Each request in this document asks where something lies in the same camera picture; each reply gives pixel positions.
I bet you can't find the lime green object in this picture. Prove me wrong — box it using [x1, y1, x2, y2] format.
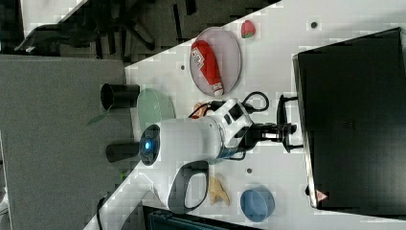
[120, 170, 129, 181]

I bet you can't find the peeled banana toy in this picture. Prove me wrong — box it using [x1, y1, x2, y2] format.
[208, 176, 231, 206]

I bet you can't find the red ketchup bottle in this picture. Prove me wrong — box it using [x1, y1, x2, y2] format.
[192, 40, 224, 96]

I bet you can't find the black pot lower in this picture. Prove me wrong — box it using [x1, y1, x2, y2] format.
[105, 143, 139, 163]

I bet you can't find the grey round plate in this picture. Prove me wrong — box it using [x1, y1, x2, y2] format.
[190, 27, 241, 97]

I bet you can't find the green perforated colander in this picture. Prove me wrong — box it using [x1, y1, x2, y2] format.
[137, 88, 175, 131]

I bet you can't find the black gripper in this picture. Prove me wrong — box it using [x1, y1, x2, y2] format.
[242, 123, 297, 150]

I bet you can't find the black pot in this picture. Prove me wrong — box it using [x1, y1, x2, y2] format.
[101, 83, 140, 110]
[105, 143, 139, 163]

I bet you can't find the black toaster oven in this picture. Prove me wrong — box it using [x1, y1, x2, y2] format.
[293, 27, 406, 219]

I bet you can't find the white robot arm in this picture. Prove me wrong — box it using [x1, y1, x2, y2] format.
[83, 99, 297, 230]

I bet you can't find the blue cup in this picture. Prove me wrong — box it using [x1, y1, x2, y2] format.
[239, 186, 276, 222]

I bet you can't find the pink peach toy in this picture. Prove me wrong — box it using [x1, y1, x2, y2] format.
[240, 20, 256, 38]

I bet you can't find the black pot upper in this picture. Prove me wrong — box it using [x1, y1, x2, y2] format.
[101, 83, 140, 110]

